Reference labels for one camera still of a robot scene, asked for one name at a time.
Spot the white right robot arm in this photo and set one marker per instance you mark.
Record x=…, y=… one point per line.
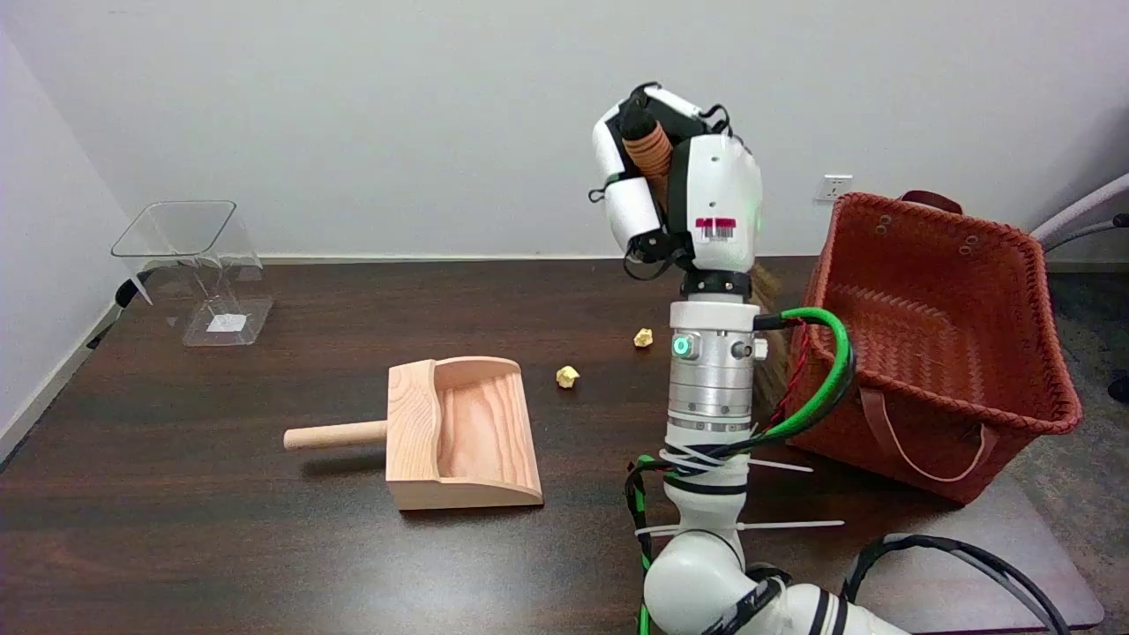
x=710, y=388

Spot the brown straw hand broom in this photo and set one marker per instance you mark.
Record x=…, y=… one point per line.
x=649, y=154

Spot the red woven basket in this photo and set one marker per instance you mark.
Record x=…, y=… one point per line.
x=935, y=344

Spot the wooden dustpan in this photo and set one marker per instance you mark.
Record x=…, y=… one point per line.
x=476, y=437

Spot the grey office chair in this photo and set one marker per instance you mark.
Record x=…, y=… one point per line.
x=1080, y=212

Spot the white wall socket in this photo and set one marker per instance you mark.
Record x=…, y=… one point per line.
x=833, y=187

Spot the clear plastic container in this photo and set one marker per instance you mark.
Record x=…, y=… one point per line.
x=207, y=265

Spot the yellow paper ball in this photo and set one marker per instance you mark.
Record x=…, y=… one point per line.
x=567, y=377
x=643, y=337

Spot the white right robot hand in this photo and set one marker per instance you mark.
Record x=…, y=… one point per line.
x=723, y=190

